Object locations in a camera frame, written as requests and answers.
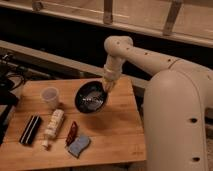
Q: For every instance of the black ceramic bowl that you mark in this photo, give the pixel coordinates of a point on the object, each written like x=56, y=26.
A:
x=90, y=97

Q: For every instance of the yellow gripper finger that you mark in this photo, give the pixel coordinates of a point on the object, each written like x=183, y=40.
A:
x=111, y=86
x=106, y=85

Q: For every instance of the black box with white stripes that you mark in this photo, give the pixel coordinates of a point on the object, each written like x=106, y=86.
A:
x=30, y=130

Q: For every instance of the clear plastic cup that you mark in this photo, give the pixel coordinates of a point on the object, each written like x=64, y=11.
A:
x=50, y=95

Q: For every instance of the wooden table board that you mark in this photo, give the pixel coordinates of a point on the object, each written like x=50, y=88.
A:
x=115, y=131

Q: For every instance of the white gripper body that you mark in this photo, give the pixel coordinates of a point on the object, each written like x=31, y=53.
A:
x=112, y=73

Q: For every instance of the blue sponge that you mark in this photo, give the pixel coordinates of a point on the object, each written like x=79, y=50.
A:
x=78, y=145

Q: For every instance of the red brown small packet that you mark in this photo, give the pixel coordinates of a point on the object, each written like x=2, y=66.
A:
x=72, y=133

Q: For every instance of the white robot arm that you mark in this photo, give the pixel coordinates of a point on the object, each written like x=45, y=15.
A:
x=175, y=100

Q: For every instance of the metal rail frame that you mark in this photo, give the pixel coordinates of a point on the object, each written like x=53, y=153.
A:
x=188, y=21

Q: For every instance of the white plastic bottle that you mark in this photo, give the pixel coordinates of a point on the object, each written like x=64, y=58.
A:
x=53, y=127

